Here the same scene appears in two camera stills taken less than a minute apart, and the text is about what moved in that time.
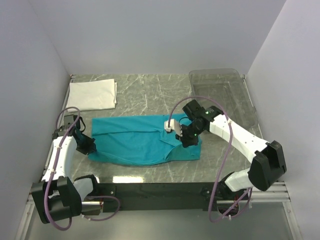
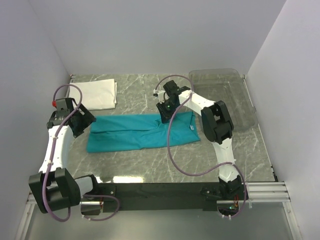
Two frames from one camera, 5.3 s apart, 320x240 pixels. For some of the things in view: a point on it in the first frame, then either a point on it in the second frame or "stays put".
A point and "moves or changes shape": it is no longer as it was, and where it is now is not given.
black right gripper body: (190, 133) -> (167, 109)
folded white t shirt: (92, 95) stays put
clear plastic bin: (227, 87) stays put
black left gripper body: (85, 145) -> (83, 121)
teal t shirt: (136, 140) moves or changes shape
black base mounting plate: (162, 197) stays put
